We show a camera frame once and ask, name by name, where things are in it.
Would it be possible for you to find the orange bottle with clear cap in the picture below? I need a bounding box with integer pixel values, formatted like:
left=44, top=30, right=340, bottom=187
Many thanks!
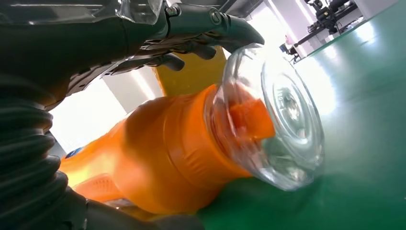
left=59, top=43, right=326, bottom=215

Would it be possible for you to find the black robot equipment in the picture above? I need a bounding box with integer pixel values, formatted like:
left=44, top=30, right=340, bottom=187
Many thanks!
left=293, top=0, right=365, bottom=48

